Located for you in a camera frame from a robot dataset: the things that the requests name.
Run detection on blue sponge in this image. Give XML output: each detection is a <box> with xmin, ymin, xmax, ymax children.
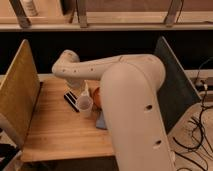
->
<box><xmin>96</xmin><ymin>112</ymin><xmax>107</xmax><ymax>130</ymax></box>

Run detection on clear plastic cup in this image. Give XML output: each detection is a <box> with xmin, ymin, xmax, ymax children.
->
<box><xmin>76</xmin><ymin>96</ymin><xmax>93</xmax><ymax>117</ymax></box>

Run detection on left wooden side panel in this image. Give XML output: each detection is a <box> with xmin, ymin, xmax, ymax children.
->
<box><xmin>0</xmin><ymin>39</ymin><xmax>40</xmax><ymax>148</ymax></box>

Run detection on small white bottle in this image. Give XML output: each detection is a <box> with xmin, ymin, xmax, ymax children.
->
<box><xmin>81</xmin><ymin>82</ymin><xmax>90</xmax><ymax>96</ymax></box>

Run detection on wooden shelf frame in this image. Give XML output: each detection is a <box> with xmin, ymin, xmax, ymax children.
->
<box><xmin>0</xmin><ymin>0</ymin><xmax>213</xmax><ymax>31</ymax></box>

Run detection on power strip on ledge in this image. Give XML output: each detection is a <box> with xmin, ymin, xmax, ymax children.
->
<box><xmin>195</xmin><ymin>77</ymin><xmax>213</xmax><ymax>87</ymax></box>

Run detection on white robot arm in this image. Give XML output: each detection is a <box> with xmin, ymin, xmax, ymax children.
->
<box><xmin>52</xmin><ymin>50</ymin><xmax>175</xmax><ymax>171</ymax></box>

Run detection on orange round plate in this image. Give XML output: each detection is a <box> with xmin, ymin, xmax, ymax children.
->
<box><xmin>93</xmin><ymin>87</ymin><xmax>101</xmax><ymax>108</ymax></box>

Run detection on right dark side panel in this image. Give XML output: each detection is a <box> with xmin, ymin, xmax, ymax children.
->
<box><xmin>154</xmin><ymin>36</ymin><xmax>201</xmax><ymax>134</ymax></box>

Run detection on white bottle on shelf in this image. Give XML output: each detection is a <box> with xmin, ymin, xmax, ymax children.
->
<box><xmin>23</xmin><ymin>0</ymin><xmax>38</xmax><ymax>17</ymax></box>

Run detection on black floor cables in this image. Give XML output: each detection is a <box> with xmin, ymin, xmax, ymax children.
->
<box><xmin>171</xmin><ymin>56</ymin><xmax>213</xmax><ymax>171</ymax></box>

